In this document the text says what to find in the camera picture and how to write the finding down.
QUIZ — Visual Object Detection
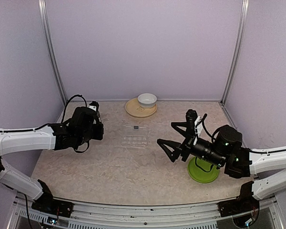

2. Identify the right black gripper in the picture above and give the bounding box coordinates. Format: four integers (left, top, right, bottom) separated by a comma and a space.
157, 122, 227, 168

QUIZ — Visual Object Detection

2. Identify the clear plastic pill organizer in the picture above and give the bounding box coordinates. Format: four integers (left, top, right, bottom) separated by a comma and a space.
121, 125, 148, 148

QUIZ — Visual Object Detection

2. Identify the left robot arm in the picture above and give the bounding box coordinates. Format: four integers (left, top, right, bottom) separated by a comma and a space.
0, 102, 104, 212

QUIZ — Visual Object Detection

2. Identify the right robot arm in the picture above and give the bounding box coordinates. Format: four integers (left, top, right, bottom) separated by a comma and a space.
157, 121, 286, 212

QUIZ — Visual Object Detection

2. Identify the green round plate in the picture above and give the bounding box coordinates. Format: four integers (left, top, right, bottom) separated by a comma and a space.
187, 157, 220, 184

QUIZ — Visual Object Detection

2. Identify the beige round plate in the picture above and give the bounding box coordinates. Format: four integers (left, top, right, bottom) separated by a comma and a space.
125, 98, 157, 118

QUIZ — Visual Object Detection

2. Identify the white ceramic bowl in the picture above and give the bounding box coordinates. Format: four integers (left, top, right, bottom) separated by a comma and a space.
137, 93, 157, 108

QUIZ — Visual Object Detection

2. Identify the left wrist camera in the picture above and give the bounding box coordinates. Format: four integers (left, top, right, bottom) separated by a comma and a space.
88, 101, 100, 114

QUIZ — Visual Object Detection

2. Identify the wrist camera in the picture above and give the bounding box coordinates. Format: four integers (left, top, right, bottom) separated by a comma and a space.
88, 101, 100, 114
185, 109, 203, 138

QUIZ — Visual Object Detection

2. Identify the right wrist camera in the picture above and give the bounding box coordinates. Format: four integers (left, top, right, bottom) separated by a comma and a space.
185, 109, 203, 138

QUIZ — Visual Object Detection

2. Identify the front aluminium rail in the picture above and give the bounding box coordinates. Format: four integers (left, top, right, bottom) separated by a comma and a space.
8, 189, 281, 229

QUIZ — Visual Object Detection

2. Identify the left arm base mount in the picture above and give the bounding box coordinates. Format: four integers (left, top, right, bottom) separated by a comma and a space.
31, 179, 74, 218

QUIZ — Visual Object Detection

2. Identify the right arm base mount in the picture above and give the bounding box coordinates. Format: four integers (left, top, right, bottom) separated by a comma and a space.
217, 181, 260, 217

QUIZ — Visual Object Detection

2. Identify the left aluminium frame post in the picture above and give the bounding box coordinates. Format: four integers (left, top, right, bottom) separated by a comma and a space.
38, 0, 68, 105

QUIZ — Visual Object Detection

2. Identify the aluminium frame post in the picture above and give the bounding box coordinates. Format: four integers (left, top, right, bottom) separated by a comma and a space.
38, 0, 68, 105
221, 0, 249, 107

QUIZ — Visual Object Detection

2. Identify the right aluminium frame post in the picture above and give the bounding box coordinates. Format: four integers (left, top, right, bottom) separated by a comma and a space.
221, 0, 249, 107

